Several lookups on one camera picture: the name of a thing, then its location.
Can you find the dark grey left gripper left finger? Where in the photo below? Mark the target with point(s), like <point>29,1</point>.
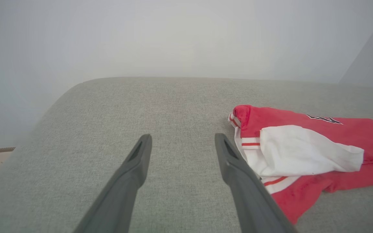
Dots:
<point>121,194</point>

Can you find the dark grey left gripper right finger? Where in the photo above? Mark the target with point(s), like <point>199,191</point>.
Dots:
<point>248,194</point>

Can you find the red and white jersey shirt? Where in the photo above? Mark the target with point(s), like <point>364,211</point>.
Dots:
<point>351,136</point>

